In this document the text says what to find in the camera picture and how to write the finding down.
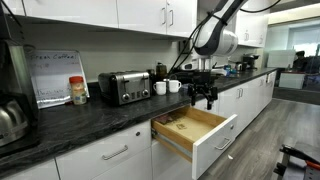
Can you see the white distant upper cabinet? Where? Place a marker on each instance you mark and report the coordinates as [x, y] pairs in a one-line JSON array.
[[251, 30]]

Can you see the white ceramic mug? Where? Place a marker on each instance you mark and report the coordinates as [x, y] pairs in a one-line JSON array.
[[160, 88], [174, 86]]

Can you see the white floor scrap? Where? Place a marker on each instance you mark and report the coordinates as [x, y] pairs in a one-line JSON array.
[[230, 156]]

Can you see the stainless steel toaster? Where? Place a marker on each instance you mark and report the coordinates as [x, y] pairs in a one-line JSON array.
[[125, 88]]

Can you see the white drawer wooden inside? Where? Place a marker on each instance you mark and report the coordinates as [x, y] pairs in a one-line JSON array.
[[213, 150]]

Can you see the white drawer with keyhole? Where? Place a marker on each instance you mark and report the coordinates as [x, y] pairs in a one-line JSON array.
[[100, 150]]

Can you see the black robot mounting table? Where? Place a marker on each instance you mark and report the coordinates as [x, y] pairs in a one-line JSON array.
[[293, 163]]

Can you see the handwritten whiteboard sign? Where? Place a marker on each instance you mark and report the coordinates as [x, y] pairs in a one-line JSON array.
[[53, 78]]

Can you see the dark brown glass jar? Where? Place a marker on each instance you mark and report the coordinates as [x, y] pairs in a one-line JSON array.
[[161, 70]]

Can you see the grey wall mounted box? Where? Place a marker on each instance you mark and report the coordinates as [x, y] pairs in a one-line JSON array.
[[184, 46]]

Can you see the white upper cabinets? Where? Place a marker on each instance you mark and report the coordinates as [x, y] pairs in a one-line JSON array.
[[83, 11]]

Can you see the white cabinet door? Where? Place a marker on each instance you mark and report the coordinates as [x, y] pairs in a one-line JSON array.
[[166, 166]]

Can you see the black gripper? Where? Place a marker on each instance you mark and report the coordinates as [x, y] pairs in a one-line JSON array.
[[201, 78]]

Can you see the black steel coffee maker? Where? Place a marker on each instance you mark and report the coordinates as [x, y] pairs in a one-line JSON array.
[[18, 66]]

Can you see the dark red packet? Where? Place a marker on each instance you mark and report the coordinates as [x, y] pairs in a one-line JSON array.
[[164, 119]]

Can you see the steel coffee carafe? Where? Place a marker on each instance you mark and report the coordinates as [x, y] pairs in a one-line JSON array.
[[11, 121]]

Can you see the black distant coffee machine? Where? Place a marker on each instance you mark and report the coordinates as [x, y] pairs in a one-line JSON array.
[[250, 61]]

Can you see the white base cabinet run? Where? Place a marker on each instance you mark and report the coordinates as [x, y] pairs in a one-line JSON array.
[[126, 166]]

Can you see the orange lid creamer jar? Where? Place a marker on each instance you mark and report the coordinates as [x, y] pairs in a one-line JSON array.
[[78, 91]]

